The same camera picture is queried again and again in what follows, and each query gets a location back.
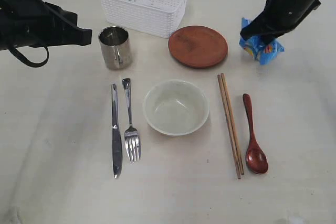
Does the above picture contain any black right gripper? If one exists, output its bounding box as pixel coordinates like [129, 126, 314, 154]
[240, 0, 321, 45]

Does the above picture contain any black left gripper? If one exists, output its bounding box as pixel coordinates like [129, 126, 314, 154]
[1, 0, 92, 50]

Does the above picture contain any blue snack packet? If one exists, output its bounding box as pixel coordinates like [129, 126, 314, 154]
[238, 17, 286, 66]

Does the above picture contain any shiny steel cup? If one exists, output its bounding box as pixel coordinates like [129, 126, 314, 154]
[98, 26, 132, 70]

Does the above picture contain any dark plate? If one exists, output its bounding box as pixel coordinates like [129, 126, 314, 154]
[168, 25, 228, 69]

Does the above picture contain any wooden chopstick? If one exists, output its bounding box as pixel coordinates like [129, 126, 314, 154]
[220, 73, 244, 175]
[217, 74, 241, 179]

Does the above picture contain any white perforated plastic basket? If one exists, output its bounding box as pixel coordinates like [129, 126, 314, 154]
[100, 0, 187, 38]

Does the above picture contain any floral ceramic bowl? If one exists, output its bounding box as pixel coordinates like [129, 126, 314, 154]
[143, 79, 209, 136]

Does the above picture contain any silver metal fork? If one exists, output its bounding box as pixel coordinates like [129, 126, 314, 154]
[122, 78, 141, 163]

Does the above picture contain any brown wooden spoon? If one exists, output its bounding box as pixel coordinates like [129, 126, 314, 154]
[243, 93, 268, 174]

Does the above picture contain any silver metal knife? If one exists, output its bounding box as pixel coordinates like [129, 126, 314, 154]
[111, 83, 123, 178]

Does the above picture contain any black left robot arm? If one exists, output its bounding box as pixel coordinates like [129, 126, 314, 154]
[1, 0, 92, 50]

